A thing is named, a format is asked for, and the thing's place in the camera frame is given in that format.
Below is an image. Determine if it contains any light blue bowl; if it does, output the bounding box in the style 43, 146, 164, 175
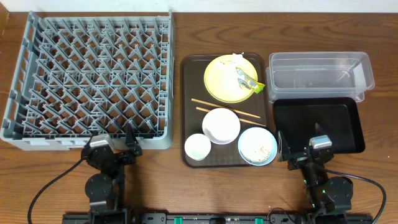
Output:
238, 127, 277, 166

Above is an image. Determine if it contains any small white cup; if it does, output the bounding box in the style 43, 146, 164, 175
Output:
184, 134, 211, 161

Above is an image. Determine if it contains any white pink bowl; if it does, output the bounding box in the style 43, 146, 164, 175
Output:
202, 108, 241, 144

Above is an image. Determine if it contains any yellow green snack wrapper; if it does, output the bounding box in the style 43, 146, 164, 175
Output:
236, 67, 265, 93

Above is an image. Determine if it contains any white paper napkin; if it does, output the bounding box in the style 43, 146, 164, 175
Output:
221, 53, 243, 84

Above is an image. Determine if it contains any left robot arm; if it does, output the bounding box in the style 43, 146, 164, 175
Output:
81, 127, 142, 224

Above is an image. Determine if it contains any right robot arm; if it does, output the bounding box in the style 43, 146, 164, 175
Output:
277, 124, 353, 223

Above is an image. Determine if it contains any black waste tray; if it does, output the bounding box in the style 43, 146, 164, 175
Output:
273, 98, 366, 154

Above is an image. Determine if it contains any clear plastic waste bin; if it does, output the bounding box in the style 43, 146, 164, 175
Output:
266, 52, 375, 102

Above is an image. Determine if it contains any grey plastic dishwasher rack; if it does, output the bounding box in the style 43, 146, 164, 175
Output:
1, 12, 175, 151

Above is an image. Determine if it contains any upper wooden chopstick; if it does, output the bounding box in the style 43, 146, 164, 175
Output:
191, 98, 261, 118

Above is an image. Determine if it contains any wooden chopstick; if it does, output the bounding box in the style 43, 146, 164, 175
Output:
191, 98, 261, 118
195, 107, 267, 127

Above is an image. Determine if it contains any lower wooden chopstick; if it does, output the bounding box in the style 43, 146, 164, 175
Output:
195, 107, 267, 127

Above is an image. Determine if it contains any yellow round plate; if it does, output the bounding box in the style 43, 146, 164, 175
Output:
203, 55, 259, 103

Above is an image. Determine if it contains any dark brown serving tray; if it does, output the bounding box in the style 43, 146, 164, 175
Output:
180, 55, 275, 169

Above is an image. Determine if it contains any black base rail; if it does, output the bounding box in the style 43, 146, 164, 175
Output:
62, 212, 374, 224

